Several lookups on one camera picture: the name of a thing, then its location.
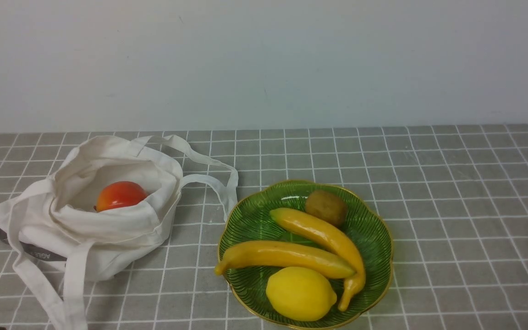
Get red orange round fruit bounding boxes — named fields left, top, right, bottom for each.
left=93, top=181, right=148, bottom=213

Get brown kiwi fruit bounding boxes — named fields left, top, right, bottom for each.
left=305, top=189, right=347, bottom=228

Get white cloth tote bag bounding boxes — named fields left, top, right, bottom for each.
left=0, top=134, right=238, bottom=330

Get green glass plate gold rim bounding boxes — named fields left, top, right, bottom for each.
left=217, top=180, right=393, bottom=330

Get upper yellow banana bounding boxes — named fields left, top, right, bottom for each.
left=269, top=208, right=366, bottom=312

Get yellow banana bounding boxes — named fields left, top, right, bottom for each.
left=214, top=240, right=356, bottom=279
left=269, top=208, right=366, bottom=312

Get lower yellow banana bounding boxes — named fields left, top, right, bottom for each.
left=214, top=240, right=356, bottom=279

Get yellow lemon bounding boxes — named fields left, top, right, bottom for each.
left=266, top=267, right=337, bottom=322

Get grey checkered tablecloth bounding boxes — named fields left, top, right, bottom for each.
left=0, top=123, right=528, bottom=330

